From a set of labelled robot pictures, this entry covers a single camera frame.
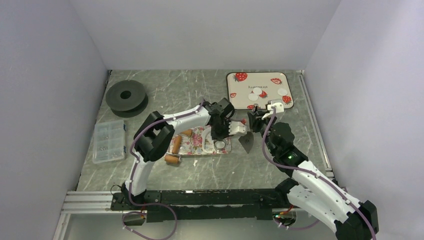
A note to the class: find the wooden rolling pin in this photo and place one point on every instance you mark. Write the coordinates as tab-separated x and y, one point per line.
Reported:
173	157

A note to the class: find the black filament spool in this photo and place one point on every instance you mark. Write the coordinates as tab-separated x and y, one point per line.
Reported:
127	98

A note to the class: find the strawberry print tray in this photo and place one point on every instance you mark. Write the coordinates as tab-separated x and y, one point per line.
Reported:
245	89

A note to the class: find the round white wrapper left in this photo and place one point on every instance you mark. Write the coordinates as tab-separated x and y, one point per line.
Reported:
253	97

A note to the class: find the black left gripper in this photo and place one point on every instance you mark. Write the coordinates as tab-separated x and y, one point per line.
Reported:
215	136

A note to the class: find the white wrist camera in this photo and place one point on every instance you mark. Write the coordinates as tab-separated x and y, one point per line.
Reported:
237	128
273	107

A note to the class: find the aluminium frame rail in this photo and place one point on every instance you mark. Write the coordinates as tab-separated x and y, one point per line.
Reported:
87	202

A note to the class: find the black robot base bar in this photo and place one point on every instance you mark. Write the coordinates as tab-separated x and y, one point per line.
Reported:
167	205

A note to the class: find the clear plastic parts box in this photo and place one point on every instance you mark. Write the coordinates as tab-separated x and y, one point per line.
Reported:
109	142

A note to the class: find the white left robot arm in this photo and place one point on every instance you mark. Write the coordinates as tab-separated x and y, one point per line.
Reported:
153	138

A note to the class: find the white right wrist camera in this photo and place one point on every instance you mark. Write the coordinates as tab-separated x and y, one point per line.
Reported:
273	107

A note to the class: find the round white wrapper middle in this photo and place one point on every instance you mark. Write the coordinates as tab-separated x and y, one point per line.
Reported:
257	91

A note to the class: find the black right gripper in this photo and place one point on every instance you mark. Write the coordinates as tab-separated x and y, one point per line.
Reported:
255	121

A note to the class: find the white dough scrap strip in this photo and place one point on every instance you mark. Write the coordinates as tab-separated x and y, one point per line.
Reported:
208	144

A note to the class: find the round white wrapper right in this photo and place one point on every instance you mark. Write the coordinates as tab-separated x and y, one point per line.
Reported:
282	92

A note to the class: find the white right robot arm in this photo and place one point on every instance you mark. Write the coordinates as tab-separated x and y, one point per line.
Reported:
307	187

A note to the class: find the wooden handled dough scraper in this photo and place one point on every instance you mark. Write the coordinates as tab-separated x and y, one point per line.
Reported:
247	141

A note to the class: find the round white wrapper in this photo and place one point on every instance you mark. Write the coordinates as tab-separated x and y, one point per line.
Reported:
253	97
282	92
257	91

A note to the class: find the floral print tray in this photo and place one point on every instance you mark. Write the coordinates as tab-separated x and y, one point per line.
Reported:
191	146

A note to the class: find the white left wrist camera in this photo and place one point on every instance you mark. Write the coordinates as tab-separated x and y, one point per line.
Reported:
237	128

